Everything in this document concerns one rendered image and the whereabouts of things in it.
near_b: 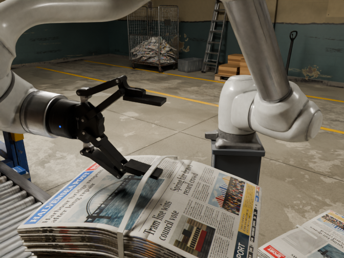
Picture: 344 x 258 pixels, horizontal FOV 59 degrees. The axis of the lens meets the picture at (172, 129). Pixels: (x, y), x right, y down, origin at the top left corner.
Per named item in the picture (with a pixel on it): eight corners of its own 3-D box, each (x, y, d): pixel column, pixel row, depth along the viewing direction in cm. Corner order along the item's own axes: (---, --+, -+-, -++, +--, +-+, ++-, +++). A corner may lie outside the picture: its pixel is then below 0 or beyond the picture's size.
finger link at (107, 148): (83, 128, 57) (79, 132, 57) (124, 172, 58) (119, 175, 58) (94, 121, 60) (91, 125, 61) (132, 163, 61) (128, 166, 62)
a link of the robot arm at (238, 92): (233, 119, 136) (237, 69, 128) (269, 130, 123) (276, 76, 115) (209, 127, 126) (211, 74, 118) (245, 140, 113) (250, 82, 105)
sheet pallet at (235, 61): (276, 81, 716) (279, 57, 696) (261, 87, 657) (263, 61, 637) (231, 75, 789) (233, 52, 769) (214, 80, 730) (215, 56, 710)
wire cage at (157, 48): (178, 69, 870) (179, 5, 809) (159, 73, 811) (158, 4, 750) (148, 65, 943) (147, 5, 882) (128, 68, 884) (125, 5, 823)
